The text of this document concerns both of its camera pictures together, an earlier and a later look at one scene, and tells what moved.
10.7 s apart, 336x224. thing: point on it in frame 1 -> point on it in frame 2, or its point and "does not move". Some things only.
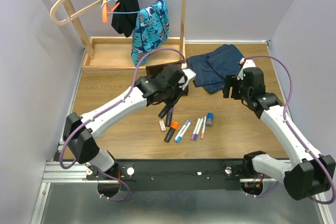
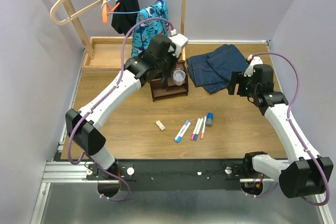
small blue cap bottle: [209, 119] does not move
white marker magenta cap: [195, 129] does not move
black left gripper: [179, 91] -> [169, 72]
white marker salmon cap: [203, 126] does not move
